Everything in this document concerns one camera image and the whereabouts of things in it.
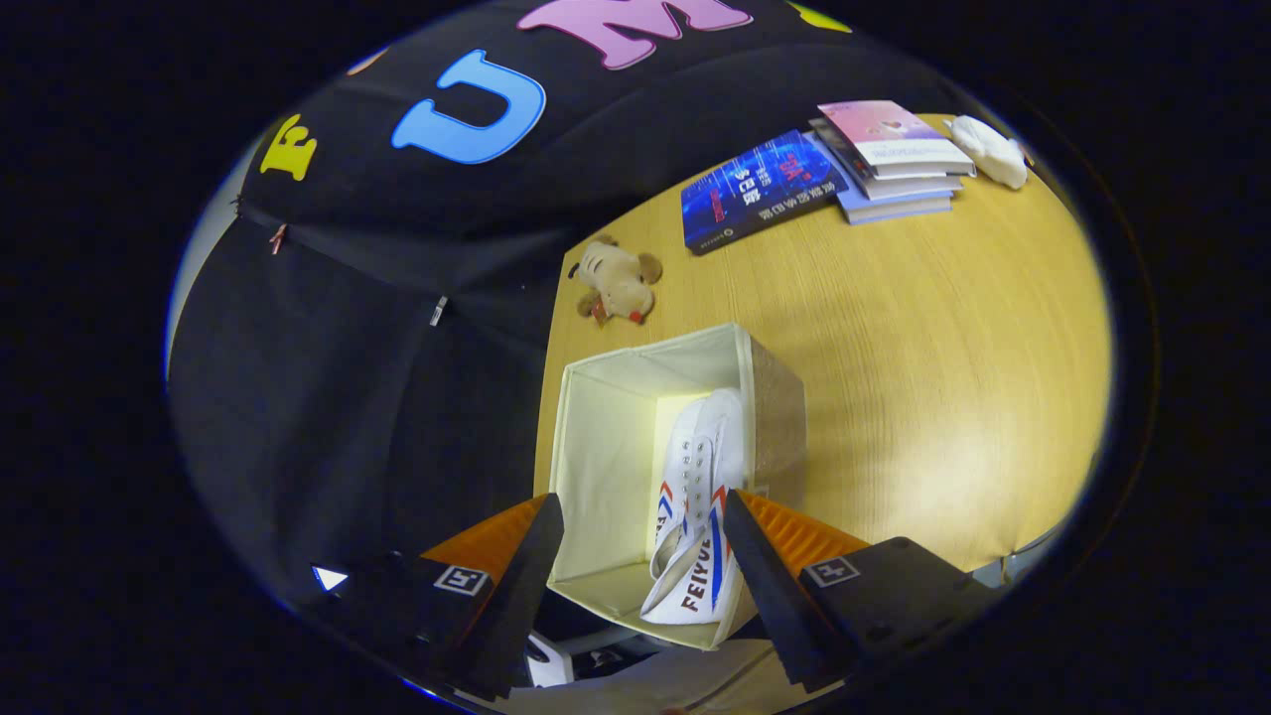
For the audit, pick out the dark cover book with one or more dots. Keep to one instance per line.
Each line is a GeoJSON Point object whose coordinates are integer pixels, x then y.
{"type": "Point", "coordinates": [842, 159]}

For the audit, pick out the black backdrop cloth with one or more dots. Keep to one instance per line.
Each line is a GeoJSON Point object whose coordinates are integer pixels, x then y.
{"type": "Point", "coordinates": [328, 397]}

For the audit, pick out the silver cloth clip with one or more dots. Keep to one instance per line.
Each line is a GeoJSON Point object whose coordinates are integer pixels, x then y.
{"type": "Point", "coordinates": [438, 310]}

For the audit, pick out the beige plush dog toy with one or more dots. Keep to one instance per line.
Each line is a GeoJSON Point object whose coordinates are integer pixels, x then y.
{"type": "Point", "coordinates": [618, 283]}

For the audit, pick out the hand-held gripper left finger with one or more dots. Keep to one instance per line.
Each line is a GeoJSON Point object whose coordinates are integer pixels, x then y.
{"type": "Point", "coordinates": [521, 596]}

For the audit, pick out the beige fabric storage box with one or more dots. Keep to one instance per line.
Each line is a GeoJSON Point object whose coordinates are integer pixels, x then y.
{"type": "Point", "coordinates": [606, 467]}

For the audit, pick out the pale blue book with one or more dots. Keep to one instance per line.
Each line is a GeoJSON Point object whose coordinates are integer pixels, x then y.
{"type": "Point", "coordinates": [894, 211]}

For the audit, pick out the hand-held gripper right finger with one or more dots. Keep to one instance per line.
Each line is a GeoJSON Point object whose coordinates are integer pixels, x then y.
{"type": "Point", "coordinates": [770, 596]}

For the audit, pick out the pink cloth clip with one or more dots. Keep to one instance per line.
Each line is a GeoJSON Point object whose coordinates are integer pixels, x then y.
{"type": "Point", "coordinates": [277, 238]}

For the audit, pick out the white power strip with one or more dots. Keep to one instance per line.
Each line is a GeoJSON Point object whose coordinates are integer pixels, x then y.
{"type": "Point", "coordinates": [551, 665]}

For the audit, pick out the blue cover book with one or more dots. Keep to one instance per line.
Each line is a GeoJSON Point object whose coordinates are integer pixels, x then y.
{"type": "Point", "coordinates": [755, 194]}

